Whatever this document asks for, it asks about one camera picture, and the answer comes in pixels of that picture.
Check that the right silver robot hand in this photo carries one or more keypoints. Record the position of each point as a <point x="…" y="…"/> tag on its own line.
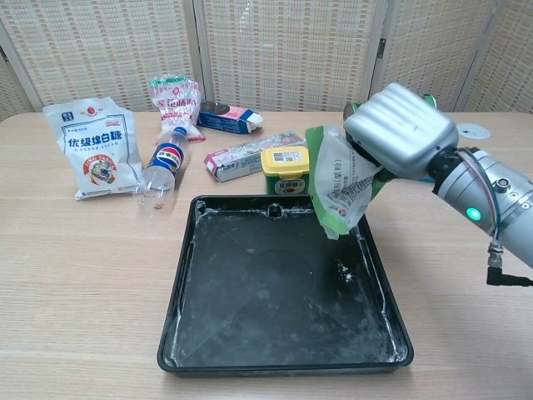
<point x="404" y="129"/>

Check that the corn starch bag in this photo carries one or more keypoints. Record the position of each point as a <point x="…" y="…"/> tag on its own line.
<point x="339" y="183"/>

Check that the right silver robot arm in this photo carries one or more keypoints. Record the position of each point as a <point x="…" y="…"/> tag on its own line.
<point x="499" y="208"/>

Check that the black square baking tray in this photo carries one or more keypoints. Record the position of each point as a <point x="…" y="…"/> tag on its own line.
<point x="258" y="312"/>

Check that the green Pringles can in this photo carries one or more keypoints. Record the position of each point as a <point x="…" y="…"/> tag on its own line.
<point x="352" y="111"/>

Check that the black screen hinge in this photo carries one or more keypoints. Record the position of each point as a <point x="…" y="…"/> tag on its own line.
<point x="380" y="48"/>

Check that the green tub with yellow lid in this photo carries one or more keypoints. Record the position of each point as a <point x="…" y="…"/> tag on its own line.
<point x="287" y="166"/>

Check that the woven folding screen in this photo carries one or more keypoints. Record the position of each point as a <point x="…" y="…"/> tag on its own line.
<point x="283" y="54"/>

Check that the spilled white powder pile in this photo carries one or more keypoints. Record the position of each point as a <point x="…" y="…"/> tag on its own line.
<point x="346" y="276"/>

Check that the long grey and pink box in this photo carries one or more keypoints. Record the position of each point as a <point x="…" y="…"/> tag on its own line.
<point x="237" y="162"/>

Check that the blue and pink cookie box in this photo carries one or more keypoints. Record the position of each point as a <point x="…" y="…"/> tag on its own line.
<point x="220" y="121"/>

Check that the clear bag with red print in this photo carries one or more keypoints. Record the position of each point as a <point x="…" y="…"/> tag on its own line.
<point x="177" y="108"/>

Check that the empty Pepsi plastic bottle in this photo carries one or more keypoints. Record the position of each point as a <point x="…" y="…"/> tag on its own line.
<point x="166" y="158"/>

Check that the white castor sugar bag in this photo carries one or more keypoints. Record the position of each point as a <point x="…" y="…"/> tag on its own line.
<point x="96" y="146"/>

